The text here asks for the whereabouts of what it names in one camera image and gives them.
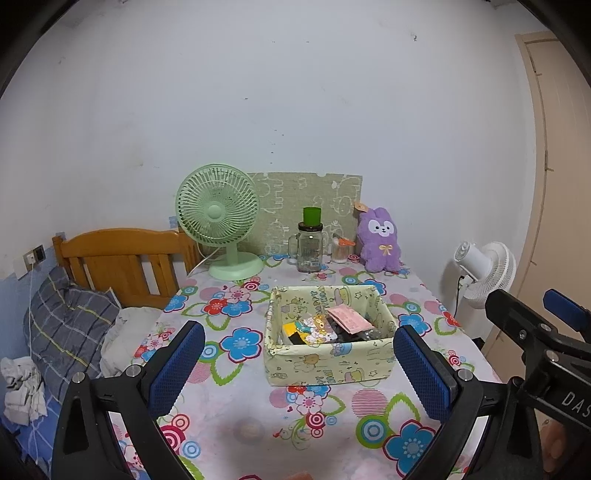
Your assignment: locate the wooden bed headboard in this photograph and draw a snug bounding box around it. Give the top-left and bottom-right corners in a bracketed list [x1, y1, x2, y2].
[52, 227, 201, 310]

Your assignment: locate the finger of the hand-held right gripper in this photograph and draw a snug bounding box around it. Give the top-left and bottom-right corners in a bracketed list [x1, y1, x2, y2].
[542, 288, 591, 342]
[485, 288, 561, 365]

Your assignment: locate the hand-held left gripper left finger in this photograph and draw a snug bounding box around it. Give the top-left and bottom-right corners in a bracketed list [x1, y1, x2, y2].
[52, 320, 206, 480]

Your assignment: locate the yellow cartoon fabric storage box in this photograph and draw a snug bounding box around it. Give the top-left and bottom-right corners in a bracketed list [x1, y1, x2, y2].
[264, 285, 399, 386]

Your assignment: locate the white standing fan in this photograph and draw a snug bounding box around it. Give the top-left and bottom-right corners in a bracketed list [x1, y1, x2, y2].
[450, 240, 517, 324]

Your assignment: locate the glass mug jar green lid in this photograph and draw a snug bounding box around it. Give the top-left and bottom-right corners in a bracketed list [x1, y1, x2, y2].
[287, 207, 329, 273]

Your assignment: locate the black plastic bag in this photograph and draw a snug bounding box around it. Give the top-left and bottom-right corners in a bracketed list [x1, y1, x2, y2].
[323, 318, 370, 344]

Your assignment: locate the blue bed sheet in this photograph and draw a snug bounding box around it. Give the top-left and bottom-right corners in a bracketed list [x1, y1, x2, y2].
[0, 397, 63, 467]

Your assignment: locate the cartoon tissue pack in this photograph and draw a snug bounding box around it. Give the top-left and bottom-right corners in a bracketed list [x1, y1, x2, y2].
[283, 316, 329, 346]

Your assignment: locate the white pillow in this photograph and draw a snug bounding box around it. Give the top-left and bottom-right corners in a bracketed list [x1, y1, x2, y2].
[99, 307, 162, 377]

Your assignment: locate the person's right hand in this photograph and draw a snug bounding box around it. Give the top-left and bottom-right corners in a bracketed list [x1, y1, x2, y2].
[541, 415, 571, 462]

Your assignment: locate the white charging cable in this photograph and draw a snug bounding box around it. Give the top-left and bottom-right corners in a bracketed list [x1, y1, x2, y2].
[25, 270, 37, 361]

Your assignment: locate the toothpick jar orange lid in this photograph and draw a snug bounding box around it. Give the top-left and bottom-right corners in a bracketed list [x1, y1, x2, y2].
[331, 236, 356, 264]

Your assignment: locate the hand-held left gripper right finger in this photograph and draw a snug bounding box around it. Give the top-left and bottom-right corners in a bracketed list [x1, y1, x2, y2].
[392, 324, 548, 480]

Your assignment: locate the crumpled white cloth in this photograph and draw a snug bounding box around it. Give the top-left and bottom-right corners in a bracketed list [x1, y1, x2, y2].
[0, 355, 47, 425]

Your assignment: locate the purple plush bunny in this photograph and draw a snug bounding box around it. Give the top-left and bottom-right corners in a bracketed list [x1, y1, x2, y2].
[353, 200, 403, 273]

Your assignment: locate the beige door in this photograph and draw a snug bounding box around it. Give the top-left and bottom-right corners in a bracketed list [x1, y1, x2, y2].
[480, 32, 591, 342]

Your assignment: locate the grey plaid pillow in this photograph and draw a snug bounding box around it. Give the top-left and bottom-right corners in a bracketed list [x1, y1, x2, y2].
[23, 265, 122, 398]

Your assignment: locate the wall socket with plug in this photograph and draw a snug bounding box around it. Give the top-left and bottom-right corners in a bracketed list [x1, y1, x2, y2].
[24, 244, 46, 271]

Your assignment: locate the green desk fan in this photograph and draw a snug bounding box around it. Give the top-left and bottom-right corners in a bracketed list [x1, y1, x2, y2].
[175, 162, 265, 281]

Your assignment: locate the pink packet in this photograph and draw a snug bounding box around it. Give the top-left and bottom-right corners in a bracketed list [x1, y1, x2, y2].
[327, 305, 372, 335]

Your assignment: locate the flower print tablecloth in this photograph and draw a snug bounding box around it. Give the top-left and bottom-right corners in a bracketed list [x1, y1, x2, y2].
[108, 251, 504, 480]

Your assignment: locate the green patterned board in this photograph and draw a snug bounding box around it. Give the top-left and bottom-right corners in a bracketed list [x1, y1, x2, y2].
[247, 172, 363, 257]

